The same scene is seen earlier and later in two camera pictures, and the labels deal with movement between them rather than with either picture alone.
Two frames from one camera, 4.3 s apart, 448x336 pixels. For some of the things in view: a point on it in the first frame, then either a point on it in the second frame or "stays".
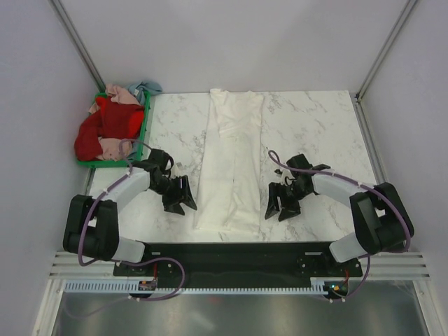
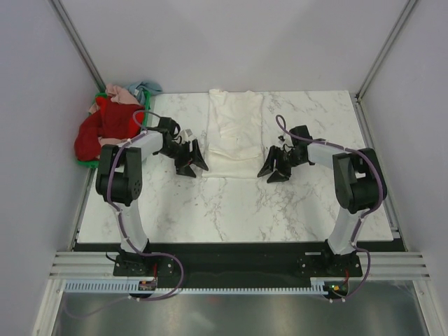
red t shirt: x=108 y=120 stays
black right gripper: x=273 y=206 → x=274 y=152
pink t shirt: x=117 y=94 stays
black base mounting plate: x=236 y=264 stays
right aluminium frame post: x=409 y=4 stays
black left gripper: x=171 y=204 → x=180 y=169
